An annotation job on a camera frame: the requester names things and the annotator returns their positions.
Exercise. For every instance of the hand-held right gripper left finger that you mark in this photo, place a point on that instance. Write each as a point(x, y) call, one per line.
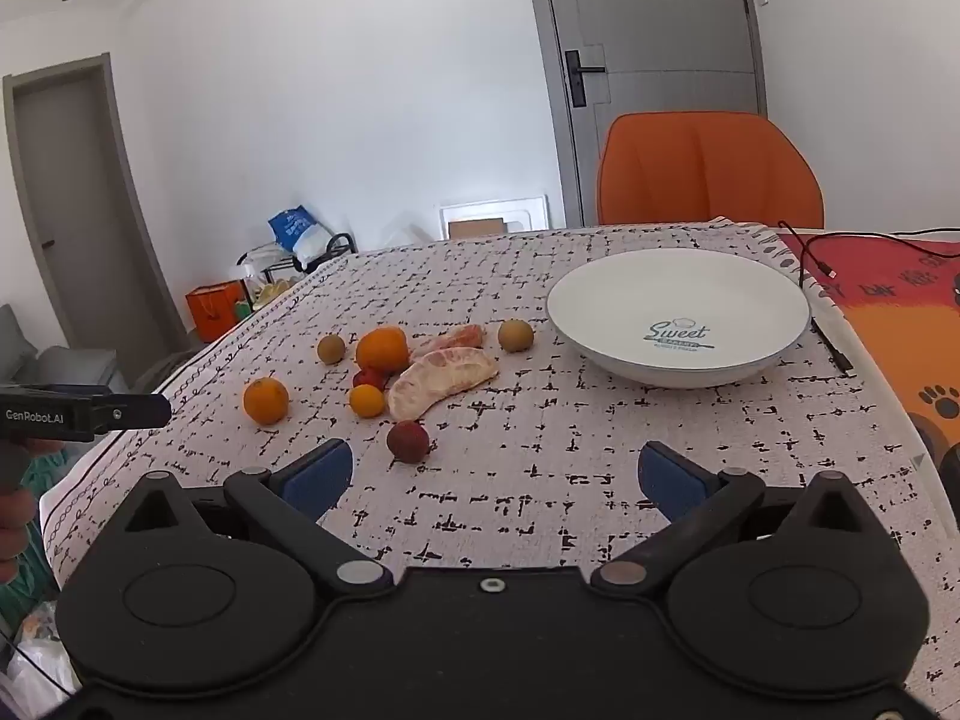
point(322, 476)

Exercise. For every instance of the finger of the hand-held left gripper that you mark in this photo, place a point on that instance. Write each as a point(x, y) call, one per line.
point(135, 412)

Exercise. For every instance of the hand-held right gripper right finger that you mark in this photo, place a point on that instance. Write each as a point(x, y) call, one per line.
point(670, 481)

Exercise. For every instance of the small orange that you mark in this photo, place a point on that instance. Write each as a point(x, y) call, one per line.
point(367, 401)

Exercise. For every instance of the dark red plum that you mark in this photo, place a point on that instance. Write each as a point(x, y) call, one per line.
point(407, 441)

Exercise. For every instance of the medium orange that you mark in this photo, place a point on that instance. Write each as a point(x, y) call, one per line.
point(265, 400)

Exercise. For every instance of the small red fruit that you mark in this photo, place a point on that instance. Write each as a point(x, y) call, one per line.
point(366, 378)

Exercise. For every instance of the small brown round fruit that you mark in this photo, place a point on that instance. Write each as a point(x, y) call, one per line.
point(331, 349)

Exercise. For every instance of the large orange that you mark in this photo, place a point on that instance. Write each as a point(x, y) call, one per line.
point(382, 349)

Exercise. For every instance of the large peeled pomelo segment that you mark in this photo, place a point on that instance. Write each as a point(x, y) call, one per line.
point(442, 384)

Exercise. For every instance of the white plate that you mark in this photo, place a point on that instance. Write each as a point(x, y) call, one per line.
point(637, 300)

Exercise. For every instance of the small peeled pomelo segment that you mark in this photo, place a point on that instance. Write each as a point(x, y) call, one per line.
point(461, 336)

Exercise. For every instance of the person's left hand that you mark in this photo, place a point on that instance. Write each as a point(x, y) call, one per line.
point(15, 532)

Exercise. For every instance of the grey sofa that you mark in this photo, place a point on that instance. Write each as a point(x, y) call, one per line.
point(45, 360)

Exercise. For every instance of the orange box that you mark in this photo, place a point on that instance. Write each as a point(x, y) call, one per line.
point(214, 311)

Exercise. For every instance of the black and white patterned tablecloth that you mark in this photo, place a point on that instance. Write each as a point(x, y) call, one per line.
point(525, 427)

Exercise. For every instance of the yellow slippers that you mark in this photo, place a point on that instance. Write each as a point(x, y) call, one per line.
point(274, 290)

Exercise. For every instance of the green patterned clothing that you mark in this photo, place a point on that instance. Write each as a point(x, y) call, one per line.
point(22, 607)

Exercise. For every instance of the black metal rack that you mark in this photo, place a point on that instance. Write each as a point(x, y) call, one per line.
point(330, 247)

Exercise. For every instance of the grey interior door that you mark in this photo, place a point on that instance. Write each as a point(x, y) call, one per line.
point(67, 187)

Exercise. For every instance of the white plastic bag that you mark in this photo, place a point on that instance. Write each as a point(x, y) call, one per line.
point(37, 660)

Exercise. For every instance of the blue and white bag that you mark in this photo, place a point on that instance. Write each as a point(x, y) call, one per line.
point(296, 229)

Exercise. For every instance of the brown cardboard piece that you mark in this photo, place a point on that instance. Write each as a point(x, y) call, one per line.
point(476, 229)

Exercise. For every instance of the orange chair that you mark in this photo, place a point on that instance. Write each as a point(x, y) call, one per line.
point(705, 165)

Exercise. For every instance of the white foam packaging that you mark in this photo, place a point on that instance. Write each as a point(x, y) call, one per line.
point(495, 206)

